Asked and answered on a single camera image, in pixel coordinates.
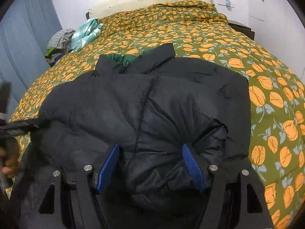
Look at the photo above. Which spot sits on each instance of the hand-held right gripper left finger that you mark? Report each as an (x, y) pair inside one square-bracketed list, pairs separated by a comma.
[(107, 169)]

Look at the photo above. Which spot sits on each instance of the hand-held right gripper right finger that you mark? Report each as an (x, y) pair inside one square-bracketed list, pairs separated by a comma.
[(194, 169)]

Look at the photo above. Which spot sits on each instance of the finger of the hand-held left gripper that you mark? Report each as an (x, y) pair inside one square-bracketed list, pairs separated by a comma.
[(23, 127), (5, 100)]

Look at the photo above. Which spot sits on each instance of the black puffer jacket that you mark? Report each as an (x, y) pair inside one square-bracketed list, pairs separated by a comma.
[(166, 100)]

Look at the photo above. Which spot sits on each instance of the pile of mixed clothes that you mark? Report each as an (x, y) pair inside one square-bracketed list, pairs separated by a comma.
[(56, 54)]

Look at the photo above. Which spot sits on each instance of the person's left hand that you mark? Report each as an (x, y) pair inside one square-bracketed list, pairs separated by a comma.
[(10, 162)]

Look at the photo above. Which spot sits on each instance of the blue curtain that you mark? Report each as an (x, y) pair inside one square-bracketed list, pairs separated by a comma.
[(26, 40)]

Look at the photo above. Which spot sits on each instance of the grey checked cloth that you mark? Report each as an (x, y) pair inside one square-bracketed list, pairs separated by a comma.
[(59, 37)]

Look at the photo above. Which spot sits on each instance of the teal plaid cloth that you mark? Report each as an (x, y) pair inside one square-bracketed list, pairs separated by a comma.
[(85, 33)]

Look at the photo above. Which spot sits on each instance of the floral olive orange blanket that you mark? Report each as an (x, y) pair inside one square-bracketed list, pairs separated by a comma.
[(190, 28)]

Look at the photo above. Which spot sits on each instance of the dark brown nightstand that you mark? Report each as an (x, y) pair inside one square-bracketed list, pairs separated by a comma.
[(243, 28)]

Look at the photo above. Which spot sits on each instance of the white wardrobe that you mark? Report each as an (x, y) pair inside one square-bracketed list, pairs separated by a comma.
[(269, 4)]

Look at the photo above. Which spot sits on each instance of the white wall socket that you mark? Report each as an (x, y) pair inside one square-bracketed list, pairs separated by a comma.
[(226, 2)]

